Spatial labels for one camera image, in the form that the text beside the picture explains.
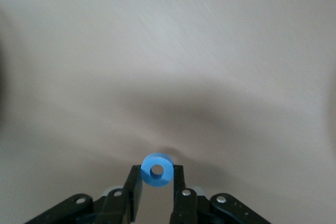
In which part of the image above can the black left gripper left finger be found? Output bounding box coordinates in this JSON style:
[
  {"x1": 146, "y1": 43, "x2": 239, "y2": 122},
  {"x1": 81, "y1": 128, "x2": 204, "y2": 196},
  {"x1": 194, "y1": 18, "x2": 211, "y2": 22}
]
[{"x1": 97, "y1": 165, "x2": 144, "y2": 224}]

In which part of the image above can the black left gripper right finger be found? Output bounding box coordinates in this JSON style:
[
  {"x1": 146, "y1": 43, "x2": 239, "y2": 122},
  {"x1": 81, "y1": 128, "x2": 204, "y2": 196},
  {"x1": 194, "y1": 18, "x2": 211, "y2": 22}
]
[{"x1": 169, "y1": 165, "x2": 198, "y2": 224}]

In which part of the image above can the blue foam letter o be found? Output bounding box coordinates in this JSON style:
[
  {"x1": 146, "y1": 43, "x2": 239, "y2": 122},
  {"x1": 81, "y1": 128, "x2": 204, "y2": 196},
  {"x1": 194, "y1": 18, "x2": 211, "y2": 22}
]
[{"x1": 140, "y1": 152, "x2": 174, "y2": 188}]

